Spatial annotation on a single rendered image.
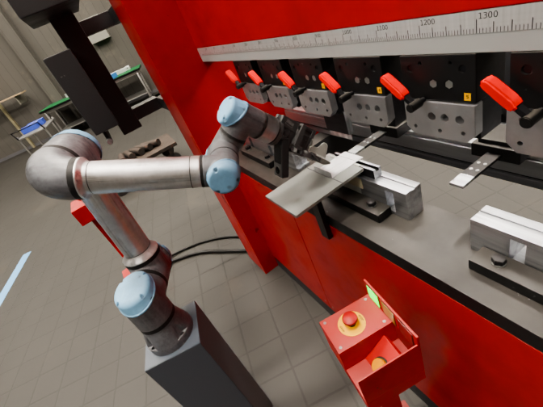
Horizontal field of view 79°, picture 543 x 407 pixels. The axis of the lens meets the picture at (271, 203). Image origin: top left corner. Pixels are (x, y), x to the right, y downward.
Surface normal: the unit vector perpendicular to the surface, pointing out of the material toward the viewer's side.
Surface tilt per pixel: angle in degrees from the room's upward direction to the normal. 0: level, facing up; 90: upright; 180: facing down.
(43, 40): 90
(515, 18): 90
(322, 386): 0
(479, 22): 90
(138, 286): 8
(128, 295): 8
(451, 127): 90
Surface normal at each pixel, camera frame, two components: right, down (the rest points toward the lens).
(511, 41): -0.80, 0.54
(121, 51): 0.29, 0.46
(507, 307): -0.34, -0.77
